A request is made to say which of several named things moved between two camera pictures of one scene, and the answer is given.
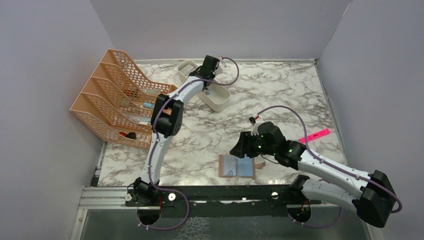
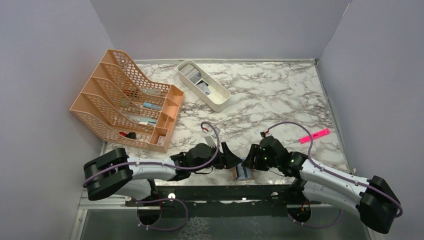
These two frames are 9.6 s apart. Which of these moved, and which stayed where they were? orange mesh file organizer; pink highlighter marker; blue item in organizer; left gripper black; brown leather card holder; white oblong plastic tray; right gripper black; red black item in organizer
Moved: brown leather card holder; left gripper black; right gripper black
Stayed: white oblong plastic tray; red black item in organizer; pink highlighter marker; blue item in organizer; orange mesh file organizer
